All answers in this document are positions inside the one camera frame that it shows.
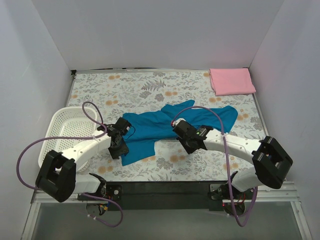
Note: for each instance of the aluminium table frame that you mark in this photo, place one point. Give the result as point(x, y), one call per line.
point(277, 214)

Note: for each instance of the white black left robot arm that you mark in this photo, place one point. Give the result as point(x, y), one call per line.
point(59, 173)

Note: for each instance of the floral patterned table mat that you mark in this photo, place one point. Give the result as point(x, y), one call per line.
point(117, 93)

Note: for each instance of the teal blue t shirt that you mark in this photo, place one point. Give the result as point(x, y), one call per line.
point(152, 126)

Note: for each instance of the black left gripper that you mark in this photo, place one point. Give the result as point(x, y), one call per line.
point(119, 150)

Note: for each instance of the black front mounting rail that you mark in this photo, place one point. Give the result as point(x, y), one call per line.
point(169, 195)

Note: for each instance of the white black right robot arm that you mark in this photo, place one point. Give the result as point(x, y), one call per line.
point(270, 162)

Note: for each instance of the white perforated plastic basket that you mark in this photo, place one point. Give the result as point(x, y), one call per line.
point(76, 131)

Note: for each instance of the folded pink t shirt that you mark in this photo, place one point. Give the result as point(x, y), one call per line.
point(236, 81)

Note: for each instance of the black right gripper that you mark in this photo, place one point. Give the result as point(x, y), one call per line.
point(189, 145)

